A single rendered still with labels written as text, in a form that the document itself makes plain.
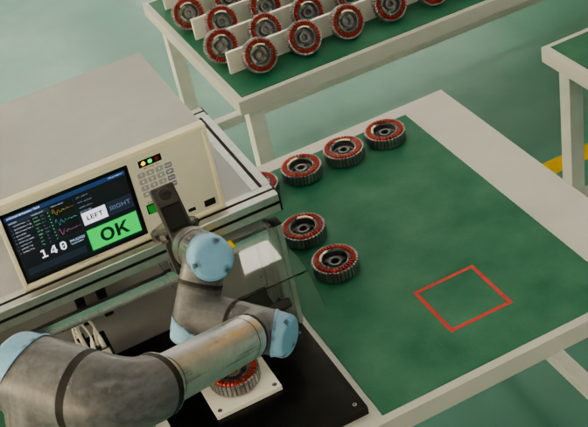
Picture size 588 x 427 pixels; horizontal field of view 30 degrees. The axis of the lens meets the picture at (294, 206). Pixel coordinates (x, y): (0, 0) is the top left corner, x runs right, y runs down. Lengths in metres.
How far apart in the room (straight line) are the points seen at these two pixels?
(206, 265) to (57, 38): 4.10
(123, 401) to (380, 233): 1.35
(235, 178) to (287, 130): 2.23
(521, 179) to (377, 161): 0.39
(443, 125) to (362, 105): 1.60
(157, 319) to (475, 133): 1.04
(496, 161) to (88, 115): 1.12
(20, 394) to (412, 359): 1.07
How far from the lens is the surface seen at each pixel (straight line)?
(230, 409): 2.30
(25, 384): 1.51
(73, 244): 2.19
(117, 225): 2.19
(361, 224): 2.74
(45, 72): 5.54
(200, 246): 1.80
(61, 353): 1.50
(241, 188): 2.30
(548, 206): 2.74
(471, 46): 4.95
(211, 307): 1.82
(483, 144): 2.97
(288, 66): 3.46
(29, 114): 2.37
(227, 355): 1.65
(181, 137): 2.15
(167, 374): 1.50
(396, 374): 2.34
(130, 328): 2.50
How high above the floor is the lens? 2.42
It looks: 36 degrees down
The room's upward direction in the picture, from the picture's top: 12 degrees counter-clockwise
